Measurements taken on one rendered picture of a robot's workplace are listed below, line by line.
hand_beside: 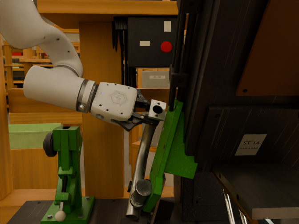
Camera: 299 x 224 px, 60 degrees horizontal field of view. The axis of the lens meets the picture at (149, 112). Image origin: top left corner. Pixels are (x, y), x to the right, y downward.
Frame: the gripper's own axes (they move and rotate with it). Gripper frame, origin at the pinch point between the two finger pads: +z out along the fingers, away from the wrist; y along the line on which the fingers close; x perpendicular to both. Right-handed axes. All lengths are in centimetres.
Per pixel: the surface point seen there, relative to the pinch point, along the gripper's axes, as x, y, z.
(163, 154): -5.4, -13.3, 3.3
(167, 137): -7.2, -10.2, 3.1
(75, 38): 648, 737, -264
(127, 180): 265, 84, 19
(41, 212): 36.7, -21.1, -24.1
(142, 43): -2.4, 22.5, -7.3
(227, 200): -3.3, -19.1, 18.5
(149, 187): 0.5, -19.0, 2.3
